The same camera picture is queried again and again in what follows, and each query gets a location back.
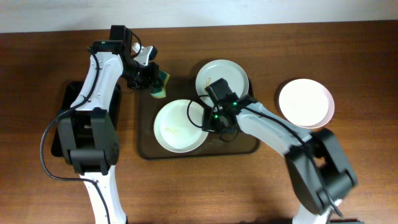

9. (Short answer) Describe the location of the green yellow sponge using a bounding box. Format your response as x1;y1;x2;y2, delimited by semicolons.
150;71;170;98

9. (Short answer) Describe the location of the white cream plate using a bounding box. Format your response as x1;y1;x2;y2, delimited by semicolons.
153;99;208;153

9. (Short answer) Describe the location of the pink plate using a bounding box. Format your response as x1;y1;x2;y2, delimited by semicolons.
277;78;335;129

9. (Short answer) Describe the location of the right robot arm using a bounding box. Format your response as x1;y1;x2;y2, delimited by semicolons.
202;100;358;223

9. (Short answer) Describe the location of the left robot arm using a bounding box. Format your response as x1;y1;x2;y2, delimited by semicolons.
54;40;169;223

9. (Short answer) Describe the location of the brown serving tray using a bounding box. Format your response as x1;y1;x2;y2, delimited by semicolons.
137;77;261;160

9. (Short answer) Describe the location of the black tray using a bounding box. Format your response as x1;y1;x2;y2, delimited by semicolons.
50;81;122;158

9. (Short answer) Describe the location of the light blue-grey plate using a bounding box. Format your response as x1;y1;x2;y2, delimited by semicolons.
195;60;249;97

